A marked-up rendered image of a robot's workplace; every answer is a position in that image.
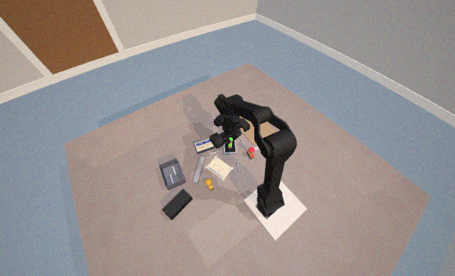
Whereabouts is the cream paper card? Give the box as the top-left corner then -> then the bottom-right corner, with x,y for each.
205,156 -> 234,181

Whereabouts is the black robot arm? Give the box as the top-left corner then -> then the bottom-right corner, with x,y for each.
214,94 -> 297,219

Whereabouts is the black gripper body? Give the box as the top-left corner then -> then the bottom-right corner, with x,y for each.
209,118 -> 250,148

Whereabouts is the cream rectangular tin with blue label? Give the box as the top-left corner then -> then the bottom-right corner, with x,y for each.
194,138 -> 214,154

